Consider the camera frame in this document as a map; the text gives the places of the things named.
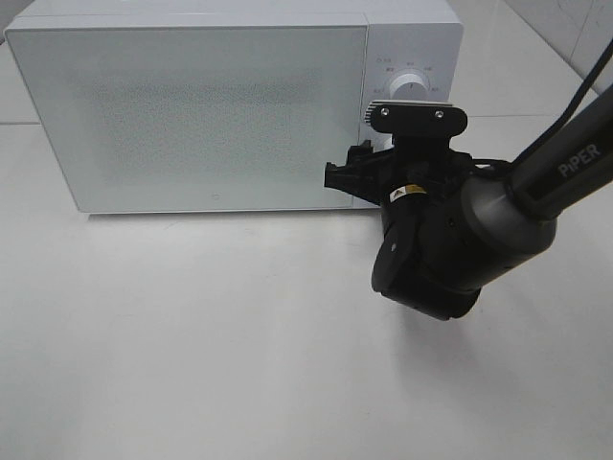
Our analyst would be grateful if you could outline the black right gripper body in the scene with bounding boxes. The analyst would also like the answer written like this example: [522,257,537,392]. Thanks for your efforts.
[371,148,480,321]

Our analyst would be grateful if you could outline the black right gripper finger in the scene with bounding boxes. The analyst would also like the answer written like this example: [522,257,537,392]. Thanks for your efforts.
[363,100,468,150]
[324,140,397,204]

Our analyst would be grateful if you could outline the white microwave door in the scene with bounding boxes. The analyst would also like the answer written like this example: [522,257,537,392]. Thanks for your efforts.
[8,27,366,214]

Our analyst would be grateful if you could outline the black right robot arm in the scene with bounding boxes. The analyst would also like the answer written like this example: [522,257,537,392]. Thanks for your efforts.
[324,91,612,320]

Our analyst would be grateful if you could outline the upper white power knob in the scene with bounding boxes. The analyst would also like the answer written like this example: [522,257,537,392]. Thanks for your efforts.
[389,70,429,101]

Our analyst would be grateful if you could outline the white microwave oven body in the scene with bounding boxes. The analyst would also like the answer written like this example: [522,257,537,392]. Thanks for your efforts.
[4,1,464,209]

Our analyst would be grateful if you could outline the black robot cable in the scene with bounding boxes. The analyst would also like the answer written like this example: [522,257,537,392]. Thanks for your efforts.
[471,40,613,176]

